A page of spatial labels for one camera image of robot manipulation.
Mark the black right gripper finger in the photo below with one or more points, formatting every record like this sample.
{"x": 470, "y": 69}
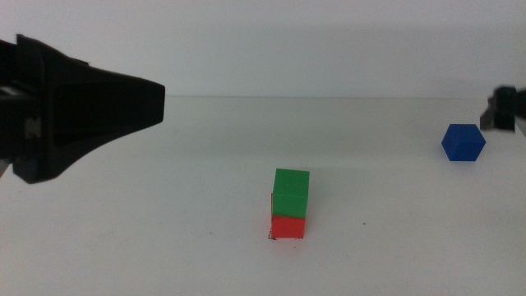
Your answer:
{"x": 503, "y": 109}

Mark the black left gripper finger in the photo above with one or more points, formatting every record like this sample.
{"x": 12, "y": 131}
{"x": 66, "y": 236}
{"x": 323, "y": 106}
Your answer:
{"x": 102, "y": 111}

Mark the green cube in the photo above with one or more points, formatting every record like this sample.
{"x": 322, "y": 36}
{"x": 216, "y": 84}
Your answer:
{"x": 291, "y": 191}

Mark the red cube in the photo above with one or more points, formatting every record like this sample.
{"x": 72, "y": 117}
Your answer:
{"x": 287, "y": 228}

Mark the blue cube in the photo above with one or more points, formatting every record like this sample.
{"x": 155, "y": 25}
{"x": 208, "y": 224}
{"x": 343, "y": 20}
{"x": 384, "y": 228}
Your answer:
{"x": 462, "y": 144}

